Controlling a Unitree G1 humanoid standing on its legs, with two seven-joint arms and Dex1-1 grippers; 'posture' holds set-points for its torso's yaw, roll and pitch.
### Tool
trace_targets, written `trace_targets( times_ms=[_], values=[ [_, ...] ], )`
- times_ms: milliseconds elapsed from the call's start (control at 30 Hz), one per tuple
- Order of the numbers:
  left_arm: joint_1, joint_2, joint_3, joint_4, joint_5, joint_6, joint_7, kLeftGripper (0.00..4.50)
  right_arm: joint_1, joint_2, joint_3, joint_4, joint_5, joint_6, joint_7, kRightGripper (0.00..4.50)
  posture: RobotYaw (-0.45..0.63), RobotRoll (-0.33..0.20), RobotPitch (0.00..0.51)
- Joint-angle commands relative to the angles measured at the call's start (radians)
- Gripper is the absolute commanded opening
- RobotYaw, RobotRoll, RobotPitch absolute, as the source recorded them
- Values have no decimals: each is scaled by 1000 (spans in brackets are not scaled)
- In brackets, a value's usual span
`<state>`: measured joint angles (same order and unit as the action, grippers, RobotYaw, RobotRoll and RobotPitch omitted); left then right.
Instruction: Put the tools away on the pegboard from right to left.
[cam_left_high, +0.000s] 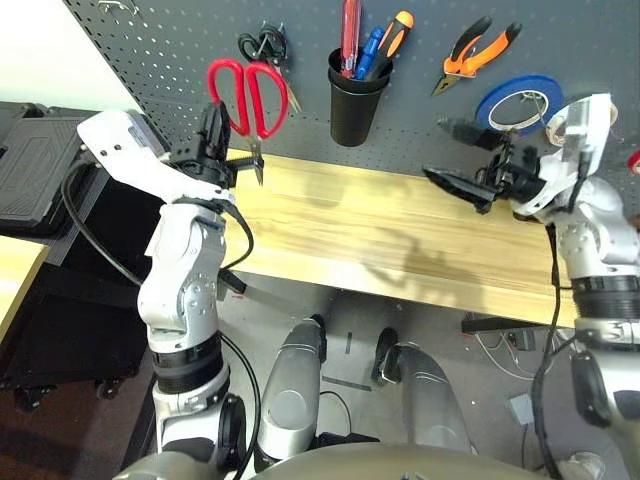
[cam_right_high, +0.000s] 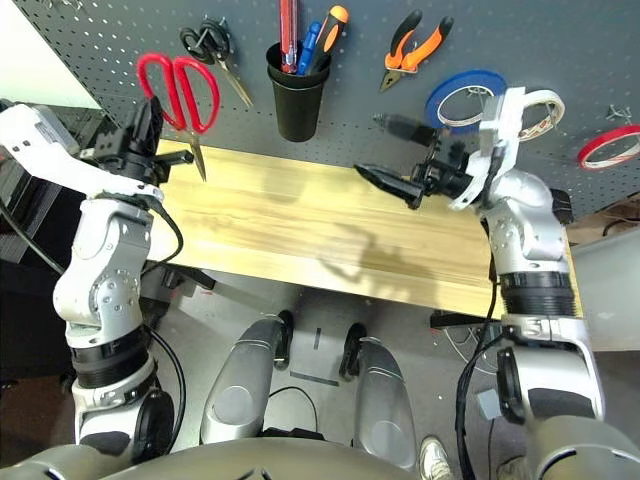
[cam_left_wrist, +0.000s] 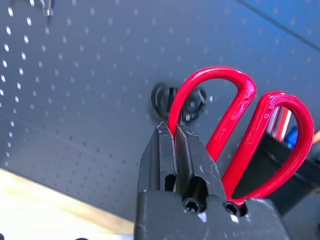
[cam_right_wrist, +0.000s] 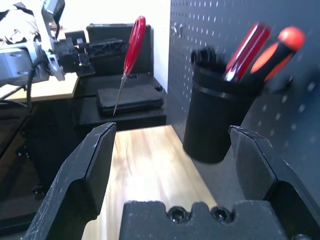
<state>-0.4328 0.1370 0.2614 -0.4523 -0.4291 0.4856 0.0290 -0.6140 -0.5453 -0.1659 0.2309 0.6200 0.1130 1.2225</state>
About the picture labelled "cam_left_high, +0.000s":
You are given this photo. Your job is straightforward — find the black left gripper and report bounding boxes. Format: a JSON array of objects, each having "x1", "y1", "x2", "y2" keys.
[{"x1": 167, "y1": 102, "x2": 265, "y2": 189}]

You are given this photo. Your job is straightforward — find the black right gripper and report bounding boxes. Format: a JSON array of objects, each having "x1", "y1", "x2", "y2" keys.
[{"x1": 422, "y1": 117, "x2": 544, "y2": 215}]

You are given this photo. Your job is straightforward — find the red handled scissors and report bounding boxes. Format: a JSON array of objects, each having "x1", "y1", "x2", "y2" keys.
[{"x1": 207, "y1": 58, "x2": 290, "y2": 189}]

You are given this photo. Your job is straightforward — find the orange black needle-nose pliers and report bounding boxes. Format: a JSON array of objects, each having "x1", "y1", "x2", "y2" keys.
[{"x1": 431, "y1": 15, "x2": 524, "y2": 98}]

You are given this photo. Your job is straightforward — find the red handled screwdriver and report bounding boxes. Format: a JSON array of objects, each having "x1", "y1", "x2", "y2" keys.
[{"x1": 339, "y1": 0, "x2": 364, "y2": 79}]

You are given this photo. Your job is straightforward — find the dark grey pegboard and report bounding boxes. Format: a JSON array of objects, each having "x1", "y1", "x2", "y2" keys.
[{"x1": 62, "y1": 0, "x2": 640, "y2": 199}]

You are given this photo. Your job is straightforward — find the silver double pegboard hook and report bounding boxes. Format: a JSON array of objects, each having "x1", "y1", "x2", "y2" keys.
[{"x1": 97, "y1": 0, "x2": 144, "y2": 16}]

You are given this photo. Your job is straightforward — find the white tape roll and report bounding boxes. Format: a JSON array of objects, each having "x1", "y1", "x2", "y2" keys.
[{"x1": 543, "y1": 107, "x2": 571, "y2": 147}]

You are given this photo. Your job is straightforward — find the silver tape hook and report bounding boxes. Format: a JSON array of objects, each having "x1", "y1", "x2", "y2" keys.
[{"x1": 517, "y1": 89, "x2": 546, "y2": 114}]

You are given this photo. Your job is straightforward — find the blue tape roll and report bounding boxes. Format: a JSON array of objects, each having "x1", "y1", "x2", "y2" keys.
[{"x1": 474, "y1": 74, "x2": 565, "y2": 137}]

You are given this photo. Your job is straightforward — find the black plastic cup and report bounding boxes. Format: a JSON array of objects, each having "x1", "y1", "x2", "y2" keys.
[{"x1": 327, "y1": 46, "x2": 395, "y2": 148}]

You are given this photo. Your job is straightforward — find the black table leg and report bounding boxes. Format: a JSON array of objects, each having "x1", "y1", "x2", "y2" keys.
[
  {"x1": 460, "y1": 316, "x2": 576, "y2": 337},
  {"x1": 217, "y1": 269, "x2": 301, "y2": 304}
]

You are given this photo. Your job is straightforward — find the black ribbed plastic case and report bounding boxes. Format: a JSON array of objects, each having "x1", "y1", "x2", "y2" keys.
[{"x1": 0, "y1": 114, "x2": 96, "y2": 236}]

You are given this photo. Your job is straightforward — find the black power adapter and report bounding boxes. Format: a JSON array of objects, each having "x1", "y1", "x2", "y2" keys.
[{"x1": 508, "y1": 329, "x2": 537, "y2": 352}]

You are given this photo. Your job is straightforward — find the black equipment cart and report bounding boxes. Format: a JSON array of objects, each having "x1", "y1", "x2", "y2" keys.
[{"x1": 0, "y1": 101, "x2": 169, "y2": 414}]

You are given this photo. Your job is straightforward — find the silver right robot leg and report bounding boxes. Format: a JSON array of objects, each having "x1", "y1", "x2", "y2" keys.
[{"x1": 372, "y1": 327, "x2": 474, "y2": 454}]

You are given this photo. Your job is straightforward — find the silver robot leg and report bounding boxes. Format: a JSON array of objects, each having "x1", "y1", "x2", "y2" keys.
[
  {"x1": 253, "y1": 314, "x2": 329, "y2": 474},
  {"x1": 372, "y1": 327, "x2": 474, "y2": 454}
]

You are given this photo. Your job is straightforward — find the grey foot pedal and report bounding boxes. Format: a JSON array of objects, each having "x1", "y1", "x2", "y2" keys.
[{"x1": 507, "y1": 393, "x2": 537, "y2": 427}]

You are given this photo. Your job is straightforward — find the silver left robot leg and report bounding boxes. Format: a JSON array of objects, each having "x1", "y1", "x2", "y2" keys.
[{"x1": 253, "y1": 314, "x2": 329, "y2": 474}]

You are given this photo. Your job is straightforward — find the olive grey robot torso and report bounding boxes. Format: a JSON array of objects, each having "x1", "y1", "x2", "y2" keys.
[{"x1": 112, "y1": 442, "x2": 551, "y2": 480}]

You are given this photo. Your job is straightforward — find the white sneaker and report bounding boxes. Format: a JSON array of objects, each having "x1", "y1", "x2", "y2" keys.
[{"x1": 559, "y1": 451, "x2": 607, "y2": 480}]

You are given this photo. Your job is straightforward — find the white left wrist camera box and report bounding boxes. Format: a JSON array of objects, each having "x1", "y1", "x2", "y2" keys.
[{"x1": 77, "y1": 109, "x2": 236, "y2": 204}]

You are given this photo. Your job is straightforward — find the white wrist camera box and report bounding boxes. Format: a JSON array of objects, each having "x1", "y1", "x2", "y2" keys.
[
  {"x1": 512, "y1": 92, "x2": 614, "y2": 216},
  {"x1": 77, "y1": 109, "x2": 236, "y2": 204}
]

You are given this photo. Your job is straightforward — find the black handled scissors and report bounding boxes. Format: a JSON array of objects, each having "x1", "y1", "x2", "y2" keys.
[{"x1": 237, "y1": 22, "x2": 304, "y2": 114}]

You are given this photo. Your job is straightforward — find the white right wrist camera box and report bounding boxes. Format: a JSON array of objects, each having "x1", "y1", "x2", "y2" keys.
[{"x1": 512, "y1": 92, "x2": 614, "y2": 216}]

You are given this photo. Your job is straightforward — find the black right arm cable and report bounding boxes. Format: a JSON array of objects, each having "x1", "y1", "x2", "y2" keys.
[{"x1": 529, "y1": 149, "x2": 591, "y2": 480}]

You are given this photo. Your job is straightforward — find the orange black handled screwdriver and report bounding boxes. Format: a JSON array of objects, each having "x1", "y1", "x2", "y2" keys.
[{"x1": 372, "y1": 10, "x2": 415, "y2": 76}]

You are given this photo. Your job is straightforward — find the blue handled screwdriver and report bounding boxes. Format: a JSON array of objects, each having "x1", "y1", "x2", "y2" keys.
[{"x1": 355, "y1": 26, "x2": 386, "y2": 81}]

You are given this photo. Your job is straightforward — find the white floor cables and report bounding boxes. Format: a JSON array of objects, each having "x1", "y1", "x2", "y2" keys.
[{"x1": 472, "y1": 332, "x2": 544, "y2": 384}]

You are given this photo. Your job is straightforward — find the black floor cable loop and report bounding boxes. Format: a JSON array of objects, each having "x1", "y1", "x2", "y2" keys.
[{"x1": 318, "y1": 390, "x2": 355, "y2": 437}]

